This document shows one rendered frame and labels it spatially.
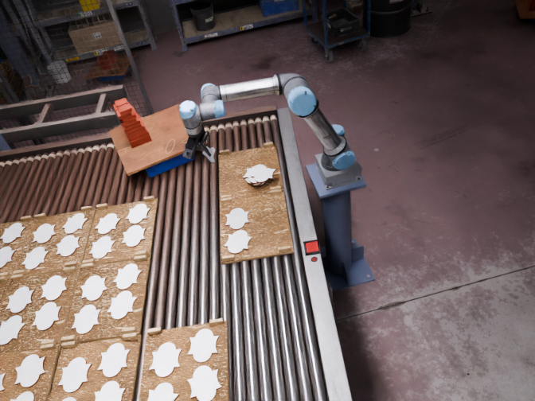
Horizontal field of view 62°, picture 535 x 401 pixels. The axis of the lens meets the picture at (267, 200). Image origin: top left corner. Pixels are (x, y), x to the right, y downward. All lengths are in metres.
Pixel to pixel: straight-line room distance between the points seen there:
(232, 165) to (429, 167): 1.89
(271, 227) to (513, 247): 1.86
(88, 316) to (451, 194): 2.73
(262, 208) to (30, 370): 1.26
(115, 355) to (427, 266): 2.10
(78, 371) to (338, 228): 1.60
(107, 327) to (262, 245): 0.78
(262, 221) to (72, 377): 1.08
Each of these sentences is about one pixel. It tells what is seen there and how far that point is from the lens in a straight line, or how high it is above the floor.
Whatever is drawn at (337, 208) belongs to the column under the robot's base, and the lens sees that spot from 2.65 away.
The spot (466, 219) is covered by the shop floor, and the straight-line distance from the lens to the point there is 3.60.
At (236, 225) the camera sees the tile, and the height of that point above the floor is 0.95.
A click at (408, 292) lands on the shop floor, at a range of 3.14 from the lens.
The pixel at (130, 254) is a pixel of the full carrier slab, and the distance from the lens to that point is 2.37.
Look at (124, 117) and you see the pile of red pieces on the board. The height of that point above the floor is 1.25.
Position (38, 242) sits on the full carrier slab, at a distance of 2.69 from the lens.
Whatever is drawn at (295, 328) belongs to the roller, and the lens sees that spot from 1.94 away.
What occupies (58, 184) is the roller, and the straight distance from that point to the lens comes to 3.07.
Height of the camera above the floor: 2.62
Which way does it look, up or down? 45 degrees down
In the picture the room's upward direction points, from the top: 11 degrees counter-clockwise
